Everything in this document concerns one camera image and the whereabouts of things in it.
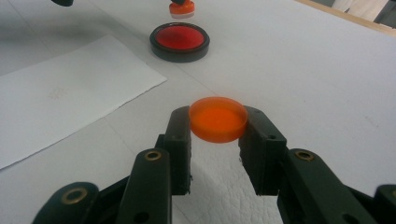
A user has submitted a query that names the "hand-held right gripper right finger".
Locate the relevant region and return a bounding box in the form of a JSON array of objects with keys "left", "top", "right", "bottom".
[{"left": 237, "top": 105, "right": 379, "bottom": 224}]

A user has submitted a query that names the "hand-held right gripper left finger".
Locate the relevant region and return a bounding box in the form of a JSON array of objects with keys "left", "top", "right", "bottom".
[{"left": 115, "top": 105, "right": 192, "bottom": 224}]

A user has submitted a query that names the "small orange stamp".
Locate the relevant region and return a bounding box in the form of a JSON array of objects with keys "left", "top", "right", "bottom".
[{"left": 168, "top": 0, "right": 196, "bottom": 20}]

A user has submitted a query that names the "round black red ink pad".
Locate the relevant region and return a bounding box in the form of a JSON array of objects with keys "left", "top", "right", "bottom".
[{"left": 148, "top": 21, "right": 211, "bottom": 63}]

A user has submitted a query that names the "clear orange ink pad lid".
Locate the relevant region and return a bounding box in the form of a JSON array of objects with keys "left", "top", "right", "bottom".
[{"left": 188, "top": 96, "right": 249, "bottom": 145}]

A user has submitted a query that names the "white paper sheet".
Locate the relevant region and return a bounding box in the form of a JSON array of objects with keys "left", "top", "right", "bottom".
[{"left": 0, "top": 34, "right": 168, "bottom": 171}]

